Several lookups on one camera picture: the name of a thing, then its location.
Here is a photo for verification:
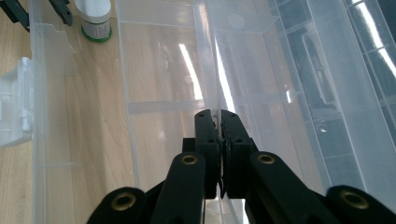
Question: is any small white-lidded jar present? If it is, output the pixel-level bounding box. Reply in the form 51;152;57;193
74;0;113;43

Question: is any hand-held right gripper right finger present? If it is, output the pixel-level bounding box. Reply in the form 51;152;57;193
220;109;260;200

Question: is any clear plastic storage box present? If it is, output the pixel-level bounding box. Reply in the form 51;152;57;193
0;0;396;224

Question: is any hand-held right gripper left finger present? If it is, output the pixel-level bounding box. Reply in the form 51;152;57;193
194;108;222;200

